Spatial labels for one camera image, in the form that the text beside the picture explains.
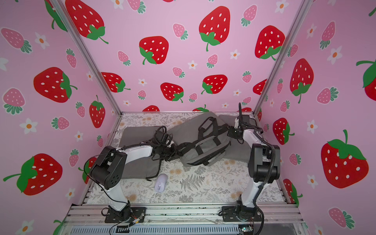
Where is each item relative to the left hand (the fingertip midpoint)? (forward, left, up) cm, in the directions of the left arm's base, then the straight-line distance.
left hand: (184, 154), depth 90 cm
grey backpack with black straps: (+9, -18, +1) cm, 20 cm away
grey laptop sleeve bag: (+3, -35, 0) cm, 35 cm away
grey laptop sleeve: (-7, +22, -4) cm, 23 cm away
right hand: (+15, -30, +3) cm, 34 cm away
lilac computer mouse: (-17, +12, -3) cm, 21 cm away
